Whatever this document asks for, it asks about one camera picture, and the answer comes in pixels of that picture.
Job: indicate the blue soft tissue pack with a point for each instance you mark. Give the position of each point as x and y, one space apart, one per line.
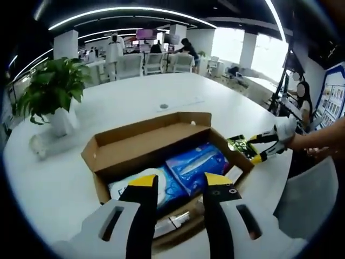
194 164

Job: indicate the grey mesh office chair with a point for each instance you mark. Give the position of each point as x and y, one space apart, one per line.
310 194

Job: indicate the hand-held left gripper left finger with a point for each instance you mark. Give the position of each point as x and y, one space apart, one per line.
140 215

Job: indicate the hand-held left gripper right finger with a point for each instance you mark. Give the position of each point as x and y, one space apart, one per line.
218 221

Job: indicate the curved ceiling light strip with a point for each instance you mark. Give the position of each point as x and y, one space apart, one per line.
276 19
134 11

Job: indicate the green plant in white pot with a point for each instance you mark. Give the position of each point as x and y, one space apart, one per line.
54 86

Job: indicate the small white cardboard box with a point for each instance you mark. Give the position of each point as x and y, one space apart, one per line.
233 174

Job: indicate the blue framed photo board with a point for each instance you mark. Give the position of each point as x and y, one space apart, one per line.
331 99

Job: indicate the dark packet green print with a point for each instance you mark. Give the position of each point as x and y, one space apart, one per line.
240 147

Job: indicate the row of white office chairs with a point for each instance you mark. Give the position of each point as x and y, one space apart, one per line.
153 64

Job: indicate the white blue wet wipes pack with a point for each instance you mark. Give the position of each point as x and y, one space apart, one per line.
167 194

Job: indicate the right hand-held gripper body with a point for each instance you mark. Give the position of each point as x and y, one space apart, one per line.
285 128

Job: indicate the brown cardboard shoe box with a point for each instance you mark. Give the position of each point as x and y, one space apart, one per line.
140 140

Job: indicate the purple wall screen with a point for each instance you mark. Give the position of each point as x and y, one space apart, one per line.
145 33

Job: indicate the white silver tube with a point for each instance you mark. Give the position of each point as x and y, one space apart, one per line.
175 224

